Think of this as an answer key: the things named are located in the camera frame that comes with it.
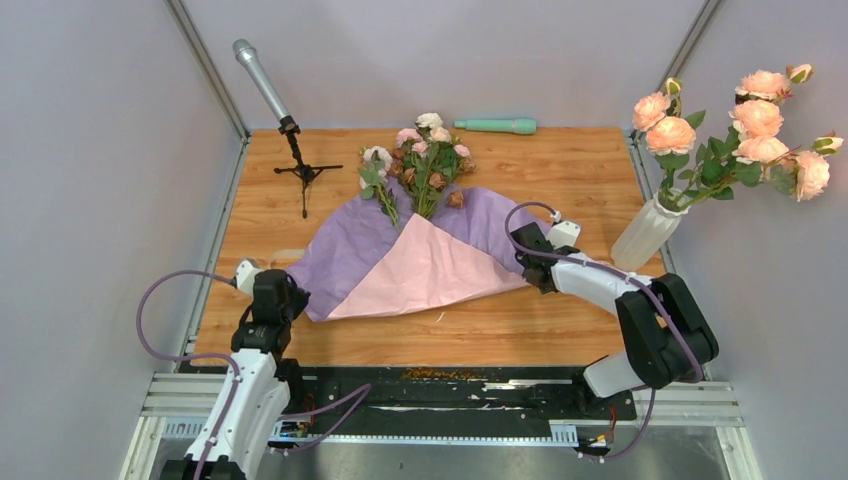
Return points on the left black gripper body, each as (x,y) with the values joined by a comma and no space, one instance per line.
(296,303)

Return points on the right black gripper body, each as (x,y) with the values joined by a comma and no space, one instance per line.
(527,278)

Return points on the pink and purple wrapping paper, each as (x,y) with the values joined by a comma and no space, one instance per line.
(359,264)

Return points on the cream printed ribbon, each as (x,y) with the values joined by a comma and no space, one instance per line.
(286,255)

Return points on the pink flower bouquet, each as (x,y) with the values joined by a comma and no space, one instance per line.
(424,163)

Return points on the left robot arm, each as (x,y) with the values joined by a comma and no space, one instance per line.
(258,385)

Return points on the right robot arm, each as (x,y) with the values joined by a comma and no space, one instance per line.
(666,335)

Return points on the peach artificial roses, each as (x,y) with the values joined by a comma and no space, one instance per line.
(750,154)

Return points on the silver microphone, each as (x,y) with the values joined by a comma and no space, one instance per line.
(248,58)

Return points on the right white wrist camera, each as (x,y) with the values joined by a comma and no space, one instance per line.
(564,234)

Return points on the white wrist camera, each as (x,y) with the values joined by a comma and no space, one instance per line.
(564,234)
(245,274)

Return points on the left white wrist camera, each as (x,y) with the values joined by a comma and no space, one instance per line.
(245,274)

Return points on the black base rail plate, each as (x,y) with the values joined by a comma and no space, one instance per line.
(544,392)

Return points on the teal cylindrical handle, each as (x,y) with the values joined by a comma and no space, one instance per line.
(518,126)

